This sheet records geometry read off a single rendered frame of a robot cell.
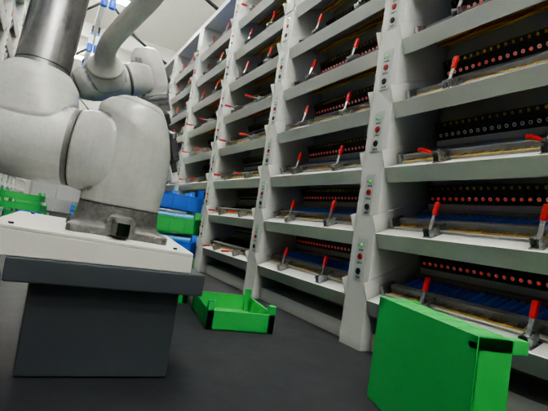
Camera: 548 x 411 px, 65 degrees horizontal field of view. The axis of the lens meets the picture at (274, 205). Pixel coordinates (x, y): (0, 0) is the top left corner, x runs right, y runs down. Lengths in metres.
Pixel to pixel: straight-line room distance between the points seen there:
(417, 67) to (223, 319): 0.93
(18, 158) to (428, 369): 0.78
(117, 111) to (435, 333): 0.68
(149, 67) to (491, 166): 1.02
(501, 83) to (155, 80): 0.99
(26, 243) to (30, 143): 0.19
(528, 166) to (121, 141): 0.81
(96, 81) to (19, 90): 0.53
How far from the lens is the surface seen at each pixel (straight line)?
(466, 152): 1.16
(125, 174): 0.85
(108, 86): 1.42
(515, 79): 1.10
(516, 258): 0.99
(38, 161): 0.89
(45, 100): 0.90
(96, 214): 0.86
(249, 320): 1.27
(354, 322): 1.30
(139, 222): 0.86
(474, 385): 0.67
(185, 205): 1.53
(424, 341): 0.77
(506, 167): 1.04
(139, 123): 0.86
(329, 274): 1.52
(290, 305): 1.66
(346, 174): 1.41
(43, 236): 0.78
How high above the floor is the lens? 0.30
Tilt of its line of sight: 3 degrees up
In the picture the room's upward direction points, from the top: 9 degrees clockwise
